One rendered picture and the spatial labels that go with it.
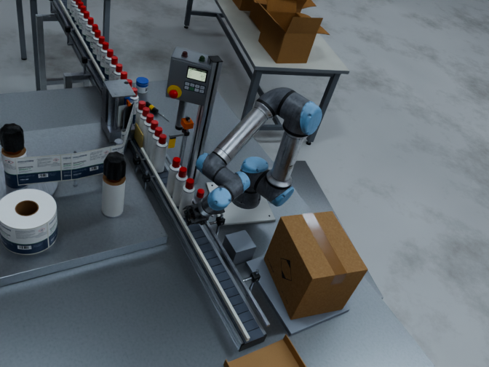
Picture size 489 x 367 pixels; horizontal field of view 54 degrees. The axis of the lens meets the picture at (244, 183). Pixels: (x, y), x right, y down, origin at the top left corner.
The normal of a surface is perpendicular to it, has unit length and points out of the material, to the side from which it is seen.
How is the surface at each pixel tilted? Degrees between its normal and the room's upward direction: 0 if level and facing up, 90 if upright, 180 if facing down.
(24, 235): 90
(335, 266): 0
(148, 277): 0
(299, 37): 90
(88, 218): 0
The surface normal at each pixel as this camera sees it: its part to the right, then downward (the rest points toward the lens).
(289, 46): 0.37, 0.69
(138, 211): 0.22, -0.72
